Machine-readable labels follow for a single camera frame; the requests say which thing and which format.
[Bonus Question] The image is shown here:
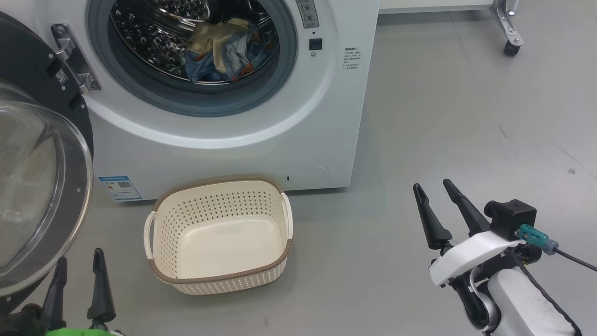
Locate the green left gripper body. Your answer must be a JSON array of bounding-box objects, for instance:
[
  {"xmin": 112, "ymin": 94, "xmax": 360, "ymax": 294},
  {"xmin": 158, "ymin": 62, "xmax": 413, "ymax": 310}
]
[{"xmin": 44, "ymin": 327, "xmax": 123, "ymax": 336}]

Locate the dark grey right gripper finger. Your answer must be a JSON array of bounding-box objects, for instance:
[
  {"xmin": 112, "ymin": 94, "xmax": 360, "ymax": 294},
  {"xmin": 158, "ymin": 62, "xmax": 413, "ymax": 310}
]
[
  {"xmin": 443, "ymin": 179, "xmax": 491, "ymax": 237},
  {"xmin": 413, "ymin": 183, "xmax": 453, "ymax": 251}
]

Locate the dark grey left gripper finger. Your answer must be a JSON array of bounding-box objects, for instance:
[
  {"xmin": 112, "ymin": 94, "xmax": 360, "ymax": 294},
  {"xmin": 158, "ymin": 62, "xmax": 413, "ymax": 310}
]
[
  {"xmin": 87, "ymin": 248, "xmax": 117, "ymax": 326},
  {"xmin": 41, "ymin": 257, "xmax": 68, "ymax": 329}
]

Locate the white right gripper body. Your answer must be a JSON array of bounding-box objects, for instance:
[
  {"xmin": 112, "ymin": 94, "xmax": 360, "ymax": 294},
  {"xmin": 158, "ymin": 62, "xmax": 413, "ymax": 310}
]
[{"xmin": 429, "ymin": 231, "xmax": 525, "ymax": 287}]

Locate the round black glass washer door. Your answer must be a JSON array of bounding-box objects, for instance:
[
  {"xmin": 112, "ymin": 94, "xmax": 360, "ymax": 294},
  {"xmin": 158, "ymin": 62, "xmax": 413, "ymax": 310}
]
[{"xmin": 0, "ymin": 12, "xmax": 95, "ymax": 313}]

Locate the blue garment with cream lining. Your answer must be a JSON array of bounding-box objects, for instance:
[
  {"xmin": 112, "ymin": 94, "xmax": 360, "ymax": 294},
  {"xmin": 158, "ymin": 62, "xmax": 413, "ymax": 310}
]
[{"xmin": 187, "ymin": 18, "xmax": 276, "ymax": 82}]

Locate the cream perforated laundry basket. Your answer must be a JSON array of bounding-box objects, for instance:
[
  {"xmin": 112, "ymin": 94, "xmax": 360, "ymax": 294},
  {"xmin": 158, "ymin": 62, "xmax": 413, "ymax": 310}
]
[{"xmin": 143, "ymin": 175, "xmax": 294, "ymax": 295}]

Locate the white front-load washing machine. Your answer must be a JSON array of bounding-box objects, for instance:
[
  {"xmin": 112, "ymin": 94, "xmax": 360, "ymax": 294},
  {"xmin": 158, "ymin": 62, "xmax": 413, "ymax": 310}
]
[{"xmin": 0, "ymin": 0, "xmax": 381, "ymax": 202}]

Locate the grey rubber door gasket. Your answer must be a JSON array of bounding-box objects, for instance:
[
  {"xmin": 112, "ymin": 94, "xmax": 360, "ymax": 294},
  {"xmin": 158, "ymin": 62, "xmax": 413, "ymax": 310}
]
[{"xmin": 87, "ymin": 0, "xmax": 298, "ymax": 117}]

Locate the metal door hinge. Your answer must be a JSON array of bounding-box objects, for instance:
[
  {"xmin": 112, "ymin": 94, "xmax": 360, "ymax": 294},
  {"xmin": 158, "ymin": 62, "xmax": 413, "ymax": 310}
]
[{"xmin": 50, "ymin": 23, "xmax": 102, "ymax": 95}]

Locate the blue energy label sticker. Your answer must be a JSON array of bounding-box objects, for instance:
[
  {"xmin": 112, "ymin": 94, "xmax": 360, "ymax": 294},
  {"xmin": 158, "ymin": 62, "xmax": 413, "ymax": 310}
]
[{"xmin": 98, "ymin": 175, "xmax": 143, "ymax": 202}]

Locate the round drain filter cover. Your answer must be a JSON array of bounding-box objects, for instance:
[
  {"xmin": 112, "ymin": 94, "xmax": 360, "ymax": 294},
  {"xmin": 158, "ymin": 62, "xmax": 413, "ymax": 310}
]
[{"xmin": 285, "ymin": 166, "xmax": 332, "ymax": 188}]

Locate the metal stand leg with caster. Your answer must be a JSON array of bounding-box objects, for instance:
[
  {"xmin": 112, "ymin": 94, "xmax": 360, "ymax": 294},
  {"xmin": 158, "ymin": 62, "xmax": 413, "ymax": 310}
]
[{"xmin": 490, "ymin": 0, "xmax": 524, "ymax": 57}]

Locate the grey warning sticker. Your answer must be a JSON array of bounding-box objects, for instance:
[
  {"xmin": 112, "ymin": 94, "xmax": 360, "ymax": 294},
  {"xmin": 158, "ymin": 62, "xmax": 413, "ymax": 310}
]
[{"xmin": 295, "ymin": 0, "xmax": 319, "ymax": 29}]

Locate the steel perforated washer drum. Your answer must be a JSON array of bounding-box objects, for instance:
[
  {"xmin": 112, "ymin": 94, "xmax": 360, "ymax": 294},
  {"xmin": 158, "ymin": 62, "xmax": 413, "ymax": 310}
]
[{"xmin": 111, "ymin": 0, "xmax": 280, "ymax": 84}]

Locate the teal cable connector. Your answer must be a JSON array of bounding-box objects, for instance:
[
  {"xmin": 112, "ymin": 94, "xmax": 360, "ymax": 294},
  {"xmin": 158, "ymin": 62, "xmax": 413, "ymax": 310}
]
[{"xmin": 519, "ymin": 224, "xmax": 597, "ymax": 272}]

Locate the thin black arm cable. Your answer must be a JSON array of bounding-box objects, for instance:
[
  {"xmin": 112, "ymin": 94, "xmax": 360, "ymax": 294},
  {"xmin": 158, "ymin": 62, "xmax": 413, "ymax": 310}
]
[{"xmin": 513, "ymin": 254, "xmax": 583, "ymax": 336}]

